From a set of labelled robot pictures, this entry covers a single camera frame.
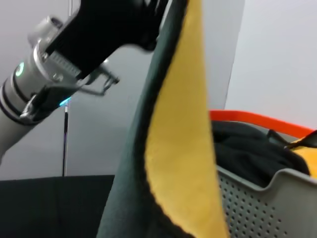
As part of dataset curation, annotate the grey and yellow towel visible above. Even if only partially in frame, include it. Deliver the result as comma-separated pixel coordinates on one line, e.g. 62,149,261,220
96,0,230,238

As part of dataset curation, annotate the grey perforated storage box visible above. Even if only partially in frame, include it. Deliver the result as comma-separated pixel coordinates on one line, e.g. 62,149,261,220
209,110,317,238

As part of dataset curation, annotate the black cloth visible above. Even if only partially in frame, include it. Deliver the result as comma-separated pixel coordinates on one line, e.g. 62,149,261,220
212,120,312,190

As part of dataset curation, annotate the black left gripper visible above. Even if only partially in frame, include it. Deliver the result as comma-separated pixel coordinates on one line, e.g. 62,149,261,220
47,0,173,80

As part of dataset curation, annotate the yellow towel with black edge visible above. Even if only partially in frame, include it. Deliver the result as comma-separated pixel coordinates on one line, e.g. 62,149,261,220
282,130,317,179

